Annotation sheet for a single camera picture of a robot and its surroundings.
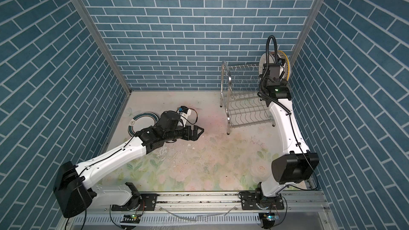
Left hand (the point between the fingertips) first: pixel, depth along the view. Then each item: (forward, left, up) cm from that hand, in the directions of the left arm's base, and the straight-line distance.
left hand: (201, 130), depth 76 cm
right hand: (+18, -37, +17) cm, 45 cm away
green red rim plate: (+17, +39, -18) cm, 47 cm away
